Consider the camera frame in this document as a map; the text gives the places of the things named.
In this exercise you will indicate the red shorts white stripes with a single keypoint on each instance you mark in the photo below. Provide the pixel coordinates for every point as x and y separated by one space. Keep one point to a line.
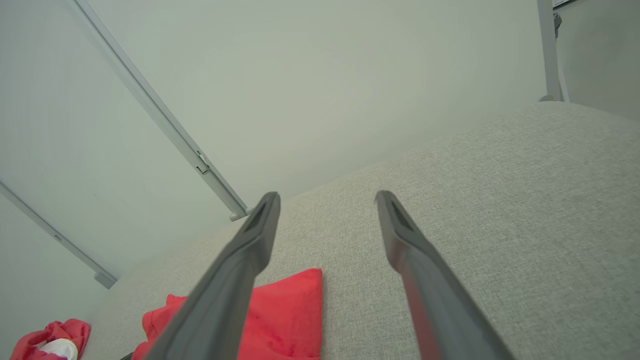
70 332

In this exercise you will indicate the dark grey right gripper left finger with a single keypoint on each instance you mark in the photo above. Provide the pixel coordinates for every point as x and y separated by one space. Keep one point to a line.
225 290

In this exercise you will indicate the grey metal frame post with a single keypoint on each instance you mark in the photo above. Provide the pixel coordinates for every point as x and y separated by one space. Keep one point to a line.
55 235
169 120

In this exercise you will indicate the grey fabric sofa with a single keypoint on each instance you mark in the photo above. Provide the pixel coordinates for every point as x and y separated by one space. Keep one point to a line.
500 225

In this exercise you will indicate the red Bulls 23 jersey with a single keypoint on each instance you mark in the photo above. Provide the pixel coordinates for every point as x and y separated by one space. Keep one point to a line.
290 310

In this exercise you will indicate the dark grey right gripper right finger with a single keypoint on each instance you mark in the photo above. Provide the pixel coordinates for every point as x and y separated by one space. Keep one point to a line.
430 290

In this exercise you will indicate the grey frame post with bracket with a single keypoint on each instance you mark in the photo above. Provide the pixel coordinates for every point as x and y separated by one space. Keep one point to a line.
548 50

